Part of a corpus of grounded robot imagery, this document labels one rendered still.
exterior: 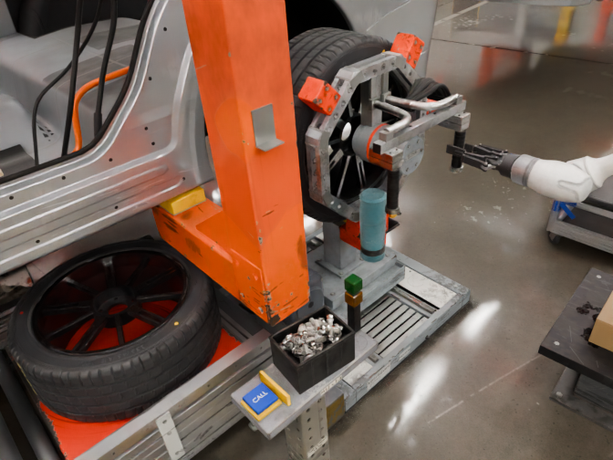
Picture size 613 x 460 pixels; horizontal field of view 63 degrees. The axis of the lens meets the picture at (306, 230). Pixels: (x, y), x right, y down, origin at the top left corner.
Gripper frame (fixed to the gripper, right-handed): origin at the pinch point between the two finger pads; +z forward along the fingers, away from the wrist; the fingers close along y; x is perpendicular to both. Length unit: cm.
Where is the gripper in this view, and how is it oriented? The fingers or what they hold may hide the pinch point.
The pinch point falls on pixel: (459, 149)
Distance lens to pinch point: 175.3
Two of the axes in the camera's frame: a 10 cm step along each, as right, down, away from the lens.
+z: -6.8, -3.9, 6.3
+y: 7.3, -4.3, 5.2
